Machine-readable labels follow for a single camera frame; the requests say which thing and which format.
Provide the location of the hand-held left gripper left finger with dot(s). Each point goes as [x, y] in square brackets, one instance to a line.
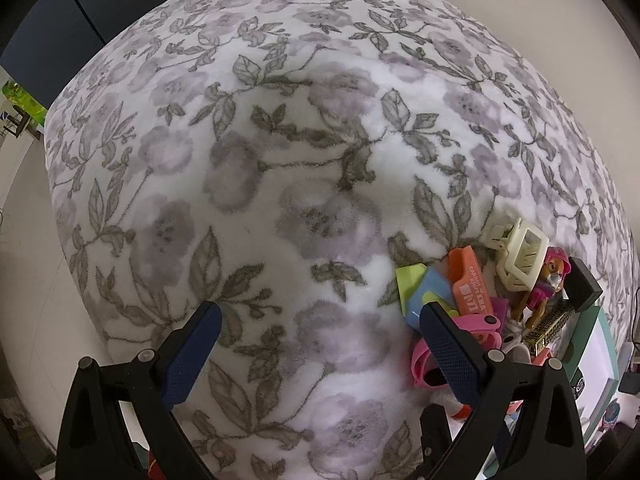
[192, 350]

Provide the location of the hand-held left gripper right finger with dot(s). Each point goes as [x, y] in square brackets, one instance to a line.
[450, 355]

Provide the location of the pink silicone wristband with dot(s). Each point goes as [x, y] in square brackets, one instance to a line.
[472, 322]

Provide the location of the orange silicone wristband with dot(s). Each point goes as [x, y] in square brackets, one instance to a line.
[470, 285]

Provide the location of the salmon pink rectangular case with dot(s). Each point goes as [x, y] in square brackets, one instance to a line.
[540, 358]

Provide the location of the gold metal comb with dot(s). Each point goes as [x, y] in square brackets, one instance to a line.
[547, 332]

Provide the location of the pink pup toy figure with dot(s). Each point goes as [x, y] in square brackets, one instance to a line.
[542, 290]

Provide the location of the cream hair claw clip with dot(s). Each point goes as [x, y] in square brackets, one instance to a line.
[520, 255]

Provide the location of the teal cardboard box tray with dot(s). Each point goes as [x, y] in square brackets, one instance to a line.
[595, 355]

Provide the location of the small black box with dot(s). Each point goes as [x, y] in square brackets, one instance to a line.
[585, 285]

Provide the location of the white and orange plastic piece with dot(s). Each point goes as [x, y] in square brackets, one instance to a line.
[452, 407]

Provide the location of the round colourful tin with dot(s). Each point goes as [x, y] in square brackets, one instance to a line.
[612, 412]

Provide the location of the floral printed blanket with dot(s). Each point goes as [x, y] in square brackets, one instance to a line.
[300, 160]

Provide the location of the green printed package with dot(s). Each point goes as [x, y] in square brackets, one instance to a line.
[22, 100]

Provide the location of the dark blue cabinet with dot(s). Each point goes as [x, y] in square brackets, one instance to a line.
[60, 35]

